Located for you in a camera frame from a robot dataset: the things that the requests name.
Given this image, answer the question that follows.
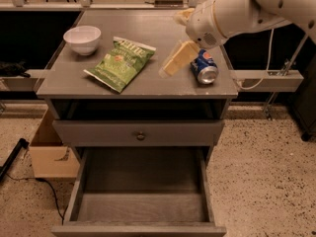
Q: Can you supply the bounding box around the open grey middle drawer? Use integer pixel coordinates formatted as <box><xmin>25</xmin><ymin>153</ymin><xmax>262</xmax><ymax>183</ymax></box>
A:
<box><xmin>52</xmin><ymin>147</ymin><xmax>226</xmax><ymax>237</ymax></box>

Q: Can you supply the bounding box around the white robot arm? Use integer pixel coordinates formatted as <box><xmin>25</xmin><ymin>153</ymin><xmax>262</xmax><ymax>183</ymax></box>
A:
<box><xmin>159</xmin><ymin>0</ymin><xmax>316</xmax><ymax>77</ymax></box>

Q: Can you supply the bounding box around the black object on rail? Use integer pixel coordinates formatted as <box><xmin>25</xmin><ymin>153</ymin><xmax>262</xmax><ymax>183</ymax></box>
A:
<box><xmin>0</xmin><ymin>61</ymin><xmax>31</xmax><ymax>78</ymax></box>

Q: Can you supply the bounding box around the black bar on floor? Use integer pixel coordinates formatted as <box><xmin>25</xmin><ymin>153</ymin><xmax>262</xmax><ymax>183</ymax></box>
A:
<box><xmin>0</xmin><ymin>138</ymin><xmax>29</xmax><ymax>182</ymax></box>

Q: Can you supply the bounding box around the black floor cable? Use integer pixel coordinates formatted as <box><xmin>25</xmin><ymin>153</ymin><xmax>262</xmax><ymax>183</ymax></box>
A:
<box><xmin>6</xmin><ymin>173</ymin><xmax>68</xmax><ymax>225</ymax></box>

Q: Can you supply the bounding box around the white cable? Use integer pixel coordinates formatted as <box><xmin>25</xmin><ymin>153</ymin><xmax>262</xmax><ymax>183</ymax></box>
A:
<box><xmin>236</xmin><ymin>28</ymin><xmax>276</xmax><ymax>91</ymax></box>

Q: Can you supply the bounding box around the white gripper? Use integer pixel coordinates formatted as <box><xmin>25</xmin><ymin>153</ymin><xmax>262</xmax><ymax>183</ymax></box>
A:
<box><xmin>159</xmin><ymin>0</ymin><xmax>227</xmax><ymax>78</ymax></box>

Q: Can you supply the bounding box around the white ceramic bowl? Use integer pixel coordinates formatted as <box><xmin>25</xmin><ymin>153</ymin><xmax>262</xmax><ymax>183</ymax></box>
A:
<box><xmin>63</xmin><ymin>26</ymin><xmax>101</xmax><ymax>56</ymax></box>

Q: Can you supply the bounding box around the closed grey top drawer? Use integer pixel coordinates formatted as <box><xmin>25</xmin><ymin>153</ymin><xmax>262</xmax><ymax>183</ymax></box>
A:
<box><xmin>53</xmin><ymin>120</ymin><xmax>223</xmax><ymax>147</ymax></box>

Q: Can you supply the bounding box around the grey wooden drawer cabinet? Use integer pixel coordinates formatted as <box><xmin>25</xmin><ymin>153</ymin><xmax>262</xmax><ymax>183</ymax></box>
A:
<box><xmin>35</xmin><ymin>9</ymin><xmax>239</xmax><ymax>237</ymax></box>

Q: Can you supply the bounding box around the blue pepsi soda can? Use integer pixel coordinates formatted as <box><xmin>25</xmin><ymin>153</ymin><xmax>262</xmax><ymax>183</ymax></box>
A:
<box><xmin>191</xmin><ymin>49</ymin><xmax>219</xmax><ymax>85</ymax></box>

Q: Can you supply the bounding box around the grey metal rail frame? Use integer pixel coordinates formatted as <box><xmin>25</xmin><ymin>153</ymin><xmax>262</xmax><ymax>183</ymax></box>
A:
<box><xmin>0</xmin><ymin>0</ymin><xmax>316</xmax><ymax>94</ymax></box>

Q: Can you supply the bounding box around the green jalapeno chip bag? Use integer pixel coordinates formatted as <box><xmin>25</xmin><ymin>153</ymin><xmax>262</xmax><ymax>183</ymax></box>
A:
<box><xmin>84</xmin><ymin>37</ymin><xmax>156</xmax><ymax>93</ymax></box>

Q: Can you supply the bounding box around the cardboard box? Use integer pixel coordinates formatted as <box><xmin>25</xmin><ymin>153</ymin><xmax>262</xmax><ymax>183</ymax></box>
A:
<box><xmin>29</xmin><ymin>111</ymin><xmax>80</xmax><ymax>179</ymax></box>

